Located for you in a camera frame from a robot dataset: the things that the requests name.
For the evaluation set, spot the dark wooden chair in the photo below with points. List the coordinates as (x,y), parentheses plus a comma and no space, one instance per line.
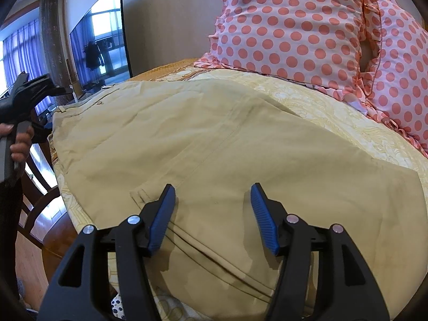
(37,195)

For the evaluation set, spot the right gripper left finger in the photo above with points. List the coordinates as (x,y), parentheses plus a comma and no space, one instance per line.
(79,289)

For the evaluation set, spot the yellow floral bed sheet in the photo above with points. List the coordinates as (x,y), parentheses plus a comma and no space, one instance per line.
(351,120)

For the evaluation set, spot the beige khaki pants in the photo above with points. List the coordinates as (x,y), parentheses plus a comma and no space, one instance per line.
(217,180)

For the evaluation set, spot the black flat screen television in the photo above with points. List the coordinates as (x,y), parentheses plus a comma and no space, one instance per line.
(99,47)

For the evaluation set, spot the pink polka dot pillow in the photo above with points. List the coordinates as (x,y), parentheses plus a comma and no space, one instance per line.
(395,80)
(313,42)

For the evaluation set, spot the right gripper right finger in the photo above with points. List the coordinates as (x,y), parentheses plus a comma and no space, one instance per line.
(323,274)

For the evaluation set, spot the blue window curtain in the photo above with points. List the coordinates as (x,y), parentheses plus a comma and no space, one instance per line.
(23,52)

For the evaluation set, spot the person's left hand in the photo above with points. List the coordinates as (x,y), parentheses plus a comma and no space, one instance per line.
(19,151)

